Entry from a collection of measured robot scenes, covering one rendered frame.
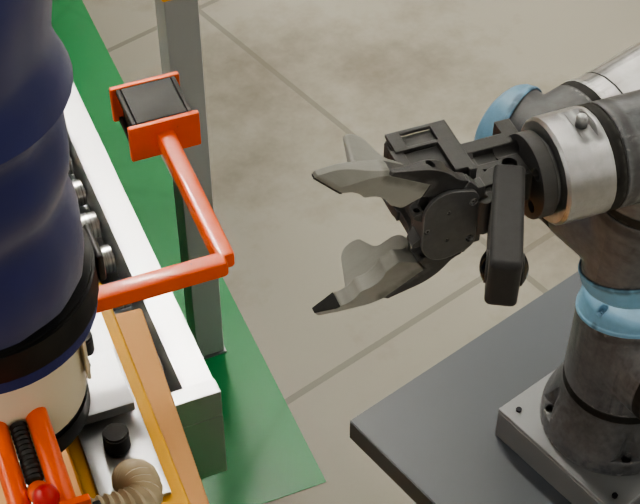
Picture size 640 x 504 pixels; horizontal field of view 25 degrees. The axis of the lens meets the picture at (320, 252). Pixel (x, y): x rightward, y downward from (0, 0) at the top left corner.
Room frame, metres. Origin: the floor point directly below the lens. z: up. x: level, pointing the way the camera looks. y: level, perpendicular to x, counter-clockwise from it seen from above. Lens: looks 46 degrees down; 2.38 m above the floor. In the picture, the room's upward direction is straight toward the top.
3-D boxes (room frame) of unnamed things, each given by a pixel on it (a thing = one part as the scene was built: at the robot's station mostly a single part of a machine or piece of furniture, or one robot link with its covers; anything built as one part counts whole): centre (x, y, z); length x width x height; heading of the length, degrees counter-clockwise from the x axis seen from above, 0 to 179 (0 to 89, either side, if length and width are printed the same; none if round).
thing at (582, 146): (0.86, -0.20, 1.58); 0.09 x 0.05 x 0.10; 21
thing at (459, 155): (0.84, -0.12, 1.58); 0.12 x 0.09 x 0.08; 111
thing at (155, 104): (1.31, 0.20, 1.24); 0.09 x 0.08 x 0.05; 112
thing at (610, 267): (0.90, -0.28, 1.46); 0.12 x 0.09 x 0.12; 35
